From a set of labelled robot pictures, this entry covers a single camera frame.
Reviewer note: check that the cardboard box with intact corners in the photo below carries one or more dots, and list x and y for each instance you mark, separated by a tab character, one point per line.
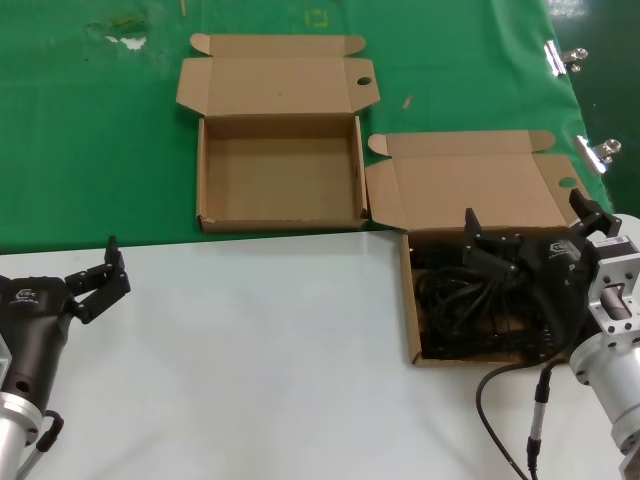
470	185

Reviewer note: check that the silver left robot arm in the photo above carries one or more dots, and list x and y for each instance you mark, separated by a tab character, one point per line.
12	430

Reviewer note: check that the cardboard box with torn corner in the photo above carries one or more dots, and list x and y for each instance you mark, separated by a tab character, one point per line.
280	170

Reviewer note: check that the silver binder clip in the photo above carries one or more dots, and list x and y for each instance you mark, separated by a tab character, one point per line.
590	154
555	57

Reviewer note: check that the green table cloth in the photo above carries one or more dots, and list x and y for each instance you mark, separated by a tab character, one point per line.
75	150

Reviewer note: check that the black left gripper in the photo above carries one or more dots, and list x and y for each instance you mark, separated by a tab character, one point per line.
35	320

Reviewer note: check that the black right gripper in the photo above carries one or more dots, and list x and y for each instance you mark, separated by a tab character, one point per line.
560	270

